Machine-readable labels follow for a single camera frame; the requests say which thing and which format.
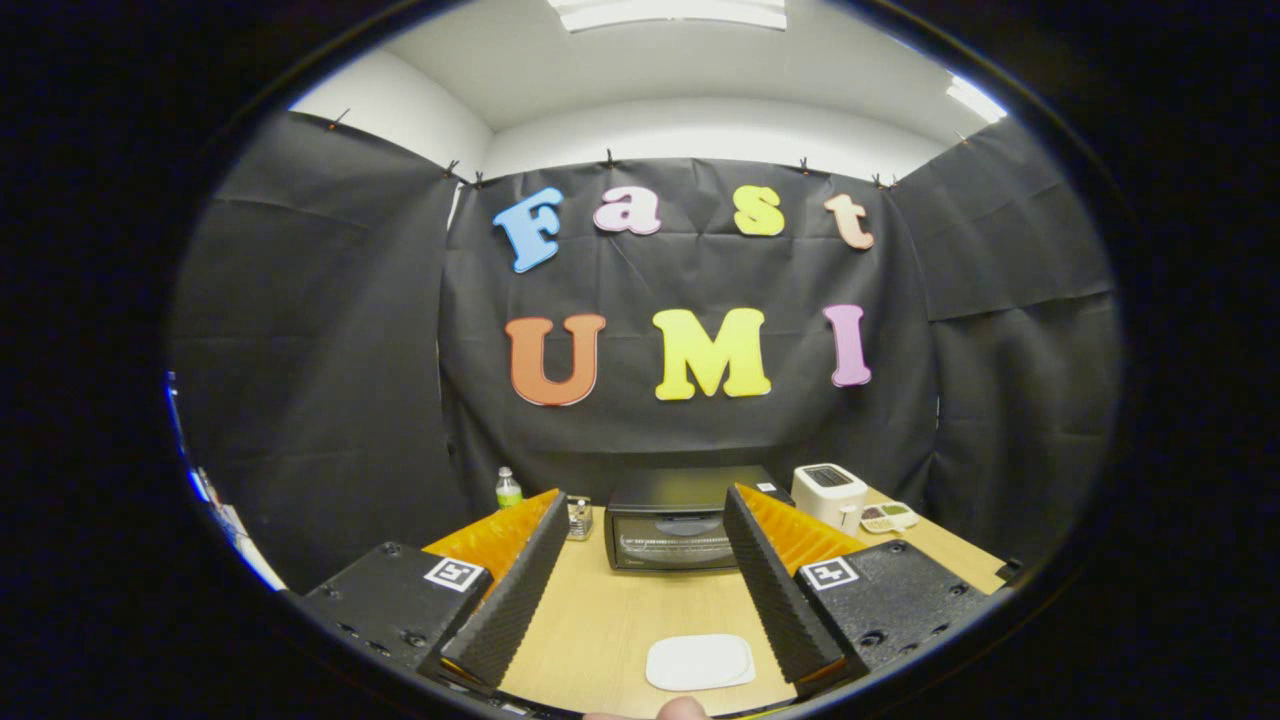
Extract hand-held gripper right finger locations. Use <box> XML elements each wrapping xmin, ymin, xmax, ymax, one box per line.
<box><xmin>722</xmin><ymin>484</ymin><xmax>1011</xmax><ymax>686</ymax></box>

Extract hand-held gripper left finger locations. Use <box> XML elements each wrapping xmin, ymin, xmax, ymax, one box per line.
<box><xmin>290</xmin><ymin>488</ymin><xmax>571</xmax><ymax>691</ymax></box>

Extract black toaster oven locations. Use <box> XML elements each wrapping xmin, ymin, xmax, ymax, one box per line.
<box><xmin>603</xmin><ymin>464</ymin><xmax>796</xmax><ymax>573</ymax></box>

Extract white pop-up toaster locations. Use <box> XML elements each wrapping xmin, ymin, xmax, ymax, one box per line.
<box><xmin>791</xmin><ymin>463</ymin><xmax>869</xmax><ymax>536</ymax></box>

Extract white rectangular plate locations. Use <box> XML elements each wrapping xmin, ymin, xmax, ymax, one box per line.
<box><xmin>645</xmin><ymin>633</ymin><xmax>757</xmax><ymax>693</ymax></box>

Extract white divided dish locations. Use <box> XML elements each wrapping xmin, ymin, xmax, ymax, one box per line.
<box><xmin>860</xmin><ymin>501</ymin><xmax>920</xmax><ymax>535</ymax></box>

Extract ceiling light panel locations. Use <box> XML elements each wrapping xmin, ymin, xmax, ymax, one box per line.
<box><xmin>945</xmin><ymin>75</ymin><xmax>1009</xmax><ymax>125</ymax></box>
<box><xmin>547</xmin><ymin>0</ymin><xmax>788</xmax><ymax>33</ymax></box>

